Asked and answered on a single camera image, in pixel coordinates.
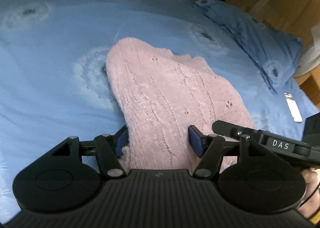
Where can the blue pillow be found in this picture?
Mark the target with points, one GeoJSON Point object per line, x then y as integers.
{"type": "Point", "coordinates": [274, 53]}

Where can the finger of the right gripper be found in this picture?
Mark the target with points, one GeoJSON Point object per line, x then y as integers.
{"type": "Point", "coordinates": [235, 132]}

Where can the white remote control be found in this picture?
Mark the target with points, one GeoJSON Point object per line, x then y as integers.
{"type": "Point", "coordinates": [293, 108]}

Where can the blue dandelion bed sheet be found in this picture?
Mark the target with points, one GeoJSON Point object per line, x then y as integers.
{"type": "Point", "coordinates": [54, 83]}

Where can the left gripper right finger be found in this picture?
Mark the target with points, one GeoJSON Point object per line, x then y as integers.
{"type": "Point", "coordinates": [209, 149]}

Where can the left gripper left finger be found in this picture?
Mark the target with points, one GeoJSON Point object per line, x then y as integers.
{"type": "Point", "coordinates": [108, 152]}

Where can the pink knitted cardigan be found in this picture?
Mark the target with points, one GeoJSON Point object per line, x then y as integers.
{"type": "Point", "coordinates": [160, 95]}

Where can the person's right hand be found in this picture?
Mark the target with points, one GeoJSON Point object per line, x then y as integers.
{"type": "Point", "coordinates": [309, 208]}

